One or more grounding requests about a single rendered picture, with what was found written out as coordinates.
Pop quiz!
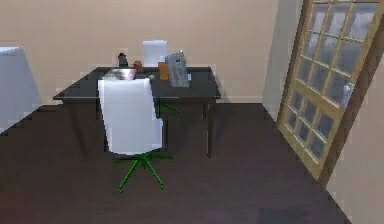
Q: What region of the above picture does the white chair with green base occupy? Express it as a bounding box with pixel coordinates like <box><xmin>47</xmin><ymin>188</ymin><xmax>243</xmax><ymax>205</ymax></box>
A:
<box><xmin>142</xmin><ymin>39</ymin><xmax>181</xmax><ymax>118</ymax></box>
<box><xmin>97</xmin><ymin>77</ymin><xmax>175</xmax><ymax>194</ymax></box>

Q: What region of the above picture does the wooden glass pane door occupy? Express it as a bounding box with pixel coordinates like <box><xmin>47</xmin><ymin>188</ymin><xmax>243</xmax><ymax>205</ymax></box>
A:
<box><xmin>275</xmin><ymin>0</ymin><xmax>384</xmax><ymax>181</ymax></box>

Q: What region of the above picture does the black dining table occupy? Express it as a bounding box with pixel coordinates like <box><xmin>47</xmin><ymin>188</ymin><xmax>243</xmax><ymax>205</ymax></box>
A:
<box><xmin>53</xmin><ymin>66</ymin><xmax>222</xmax><ymax>159</ymax></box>

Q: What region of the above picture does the white cupboard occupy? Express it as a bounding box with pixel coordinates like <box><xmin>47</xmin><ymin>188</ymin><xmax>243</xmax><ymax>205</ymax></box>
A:
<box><xmin>0</xmin><ymin>45</ymin><xmax>44</xmax><ymax>135</ymax></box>

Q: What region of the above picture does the silver metal bowl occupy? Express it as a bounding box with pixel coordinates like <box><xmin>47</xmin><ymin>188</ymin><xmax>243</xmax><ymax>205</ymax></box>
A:
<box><xmin>103</xmin><ymin>67</ymin><xmax>138</xmax><ymax>82</ymax></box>

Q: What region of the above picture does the orange box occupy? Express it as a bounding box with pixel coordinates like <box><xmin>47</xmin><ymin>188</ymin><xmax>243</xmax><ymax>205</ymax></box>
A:
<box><xmin>157</xmin><ymin>61</ymin><xmax>169</xmax><ymax>81</ymax></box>

